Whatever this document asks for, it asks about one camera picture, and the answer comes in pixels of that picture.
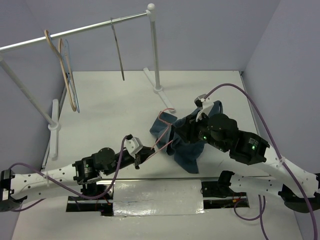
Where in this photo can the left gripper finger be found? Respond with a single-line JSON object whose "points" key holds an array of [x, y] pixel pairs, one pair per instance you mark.
{"points": [[146, 152], [138, 161]]}

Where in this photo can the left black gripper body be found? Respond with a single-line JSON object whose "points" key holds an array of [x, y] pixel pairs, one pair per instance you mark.
{"points": [[118, 155]]}

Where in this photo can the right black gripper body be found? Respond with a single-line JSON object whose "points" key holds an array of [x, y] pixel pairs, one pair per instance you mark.
{"points": [[199, 130]]}

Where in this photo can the blue t shirt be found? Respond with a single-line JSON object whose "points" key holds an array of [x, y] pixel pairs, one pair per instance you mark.
{"points": [[184, 154]]}

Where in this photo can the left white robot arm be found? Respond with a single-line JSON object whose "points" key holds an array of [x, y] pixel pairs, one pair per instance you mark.
{"points": [[79, 179]]}

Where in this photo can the wooden hanger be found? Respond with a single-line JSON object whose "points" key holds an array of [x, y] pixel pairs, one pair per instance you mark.
{"points": [[65, 66]]}

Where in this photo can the grey plastic hanger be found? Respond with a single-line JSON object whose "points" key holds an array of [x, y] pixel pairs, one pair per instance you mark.
{"points": [[118, 49]]}

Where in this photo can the white clothes rack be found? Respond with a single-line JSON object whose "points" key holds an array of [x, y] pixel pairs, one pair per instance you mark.
{"points": [[53, 118]]}

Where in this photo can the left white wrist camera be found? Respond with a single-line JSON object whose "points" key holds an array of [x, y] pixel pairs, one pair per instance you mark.
{"points": [[133, 145]]}

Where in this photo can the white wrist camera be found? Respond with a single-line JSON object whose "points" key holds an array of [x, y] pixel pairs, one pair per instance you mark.
{"points": [[133, 145], [205, 105]]}

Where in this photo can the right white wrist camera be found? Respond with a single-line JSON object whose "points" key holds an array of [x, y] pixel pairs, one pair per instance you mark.
{"points": [[205, 105]]}

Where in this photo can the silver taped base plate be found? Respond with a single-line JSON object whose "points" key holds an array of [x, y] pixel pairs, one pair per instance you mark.
{"points": [[159, 198]]}

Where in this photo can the blue wire hanger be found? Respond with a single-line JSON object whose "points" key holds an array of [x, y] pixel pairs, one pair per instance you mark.
{"points": [[67, 50]]}

